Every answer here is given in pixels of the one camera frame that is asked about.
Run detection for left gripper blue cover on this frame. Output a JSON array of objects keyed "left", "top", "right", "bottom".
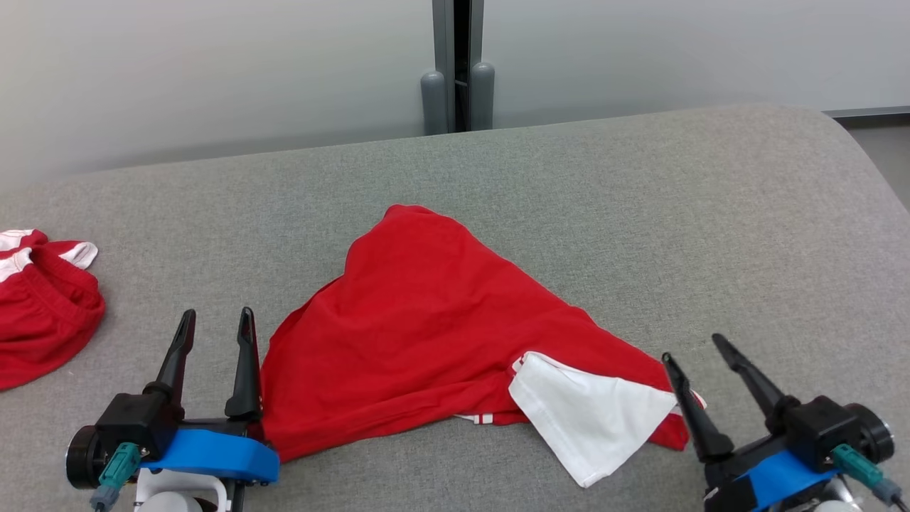
[{"left": 141, "top": 306, "right": 280, "bottom": 485}]

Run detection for red shorts with white stripe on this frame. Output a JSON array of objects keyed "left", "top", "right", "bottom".
[{"left": 0, "top": 229, "right": 106, "bottom": 390}]

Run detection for grey partition post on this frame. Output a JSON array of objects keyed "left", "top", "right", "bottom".
[{"left": 432, "top": 0, "right": 486, "bottom": 134}]

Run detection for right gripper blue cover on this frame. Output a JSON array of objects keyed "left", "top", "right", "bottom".
[{"left": 661, "top": 333, "right": 843, "bottom": 512}]

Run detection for red basketball jersey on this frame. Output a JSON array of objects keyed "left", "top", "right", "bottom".
[{"left": 260, "top": 204, "right": 707, "bottom": 489}]

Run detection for grey baseboard strip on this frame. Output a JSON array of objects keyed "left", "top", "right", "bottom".
[{"left": 823, "top": 105, "right": 910, "bottom": 119}]

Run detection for grey rounded post foot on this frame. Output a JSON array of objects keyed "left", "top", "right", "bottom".
[
  {"left": 469, "top": 62, "right": 496, "bottom": 132},
  {"left": 420, "top": 70, "right": 448, "bottom": 136}
]

